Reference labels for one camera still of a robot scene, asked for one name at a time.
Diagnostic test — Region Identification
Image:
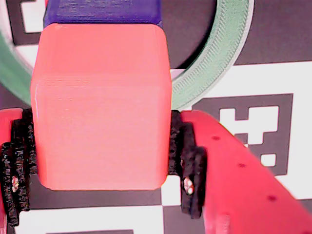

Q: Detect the orange cube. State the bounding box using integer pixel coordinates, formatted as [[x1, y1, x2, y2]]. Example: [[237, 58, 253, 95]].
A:
[[30, 23, 173, 191]]

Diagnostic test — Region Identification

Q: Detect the black white ArUco checkerboard mat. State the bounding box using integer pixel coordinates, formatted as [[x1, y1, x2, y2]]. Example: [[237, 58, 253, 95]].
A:
[[0, 0, 312, 234]]

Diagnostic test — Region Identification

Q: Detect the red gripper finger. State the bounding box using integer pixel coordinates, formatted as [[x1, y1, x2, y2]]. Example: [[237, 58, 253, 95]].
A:
[[0, 108, 39, 234], [167, 109, 312, 234]]

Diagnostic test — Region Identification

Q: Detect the blue cube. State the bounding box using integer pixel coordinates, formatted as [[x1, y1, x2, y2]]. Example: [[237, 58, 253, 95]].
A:
[[43, 0, 163, 26]]

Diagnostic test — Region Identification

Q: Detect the green flat ring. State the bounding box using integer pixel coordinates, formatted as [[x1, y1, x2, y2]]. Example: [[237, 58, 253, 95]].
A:
[[0, 0, 254, 111]]

